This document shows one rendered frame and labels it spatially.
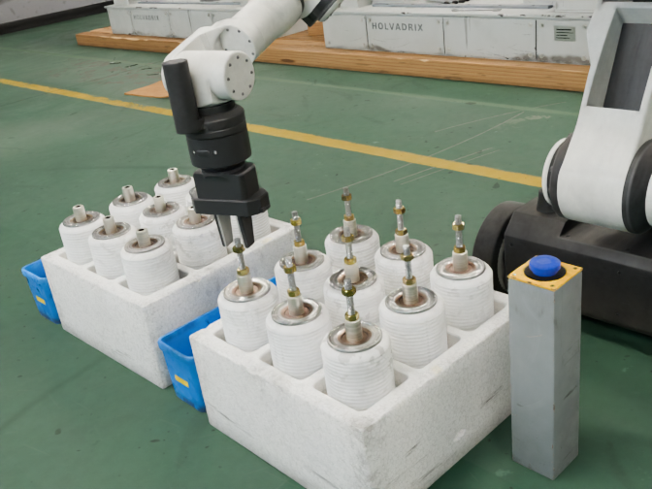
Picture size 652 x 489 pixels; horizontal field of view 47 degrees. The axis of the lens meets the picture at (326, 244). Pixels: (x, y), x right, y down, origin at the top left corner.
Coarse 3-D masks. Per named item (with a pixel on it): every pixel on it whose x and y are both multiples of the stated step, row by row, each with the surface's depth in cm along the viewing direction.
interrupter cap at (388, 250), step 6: (408, 240) 127; (414, 240) 127; (384, 246) 126; (390, 246) 126; (414, 246) 125; (420, 246) 125; (384, 252) 124; (390, 252) 124; (396, 252) 124; (414, 252) 123; (420, 252) 122; (390, 258) 122; (396, 258) 122
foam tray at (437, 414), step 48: (192, 336) 122; (480, 336) 112; (240, 384) 116; (288, 384) 107; (432, 384) 104; (480, 384) 114; (240, 432) 122; (288, 432) 110; (336, 432) 100; (384, 432) 99; (432, 432) 107; (480, 432) 117; (336, 480) 105; (384, 480) 102; (432, 480) 110
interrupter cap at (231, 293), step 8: (256, 280) 121; (264, 280) 120; (224, 288) 119; (232, 288) 119; (256, 288) 119; (264, 288) 118; (224, 296) 117; (232, 296) 117; (240, 296) 117; (248, 296) 116; (256, 296) 116
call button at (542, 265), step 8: (536, 256) 100; (544, 256) 100; (552, 256) 100; (536, 264) 98; (544, 264) 98; (552, 264) 98; (560, 264) 98; (536, 272) 98; (544, 272) 97; (552, 272) 97
